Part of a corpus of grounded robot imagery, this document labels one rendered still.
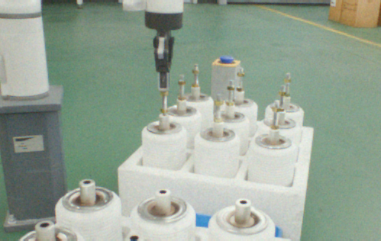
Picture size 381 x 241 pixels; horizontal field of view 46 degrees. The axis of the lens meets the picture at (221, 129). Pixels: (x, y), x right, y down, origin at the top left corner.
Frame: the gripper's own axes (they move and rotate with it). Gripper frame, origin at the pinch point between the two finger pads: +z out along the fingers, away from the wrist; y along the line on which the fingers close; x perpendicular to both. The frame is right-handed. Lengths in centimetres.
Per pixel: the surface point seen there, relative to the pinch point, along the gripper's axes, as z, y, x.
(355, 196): 36, 18, -51
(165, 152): 14.3, -4.6, -0.7
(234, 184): 17.9, -10.9, -15.1
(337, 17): 31, 391, -138
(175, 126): 10.5, 0.5, -2.4
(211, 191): 20.0, -10.5, -10.6
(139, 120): 36, 72, 17
